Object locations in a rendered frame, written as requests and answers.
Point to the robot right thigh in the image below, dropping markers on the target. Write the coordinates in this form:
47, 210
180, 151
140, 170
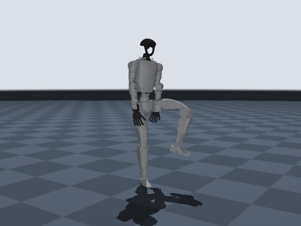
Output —
141, 131

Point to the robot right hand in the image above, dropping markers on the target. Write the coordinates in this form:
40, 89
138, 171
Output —
137, 116

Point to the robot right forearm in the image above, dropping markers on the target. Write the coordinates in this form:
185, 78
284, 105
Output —
134, 96

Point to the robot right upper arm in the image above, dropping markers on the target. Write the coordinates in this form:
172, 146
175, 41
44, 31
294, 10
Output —
133, 65

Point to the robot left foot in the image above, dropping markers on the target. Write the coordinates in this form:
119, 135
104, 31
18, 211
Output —
178, 150

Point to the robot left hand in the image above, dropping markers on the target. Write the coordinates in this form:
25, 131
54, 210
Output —
155, 115

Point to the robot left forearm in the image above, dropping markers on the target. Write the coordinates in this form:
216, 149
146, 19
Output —
158, 94

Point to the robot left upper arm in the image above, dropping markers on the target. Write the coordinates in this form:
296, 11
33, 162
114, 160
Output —
158, 84

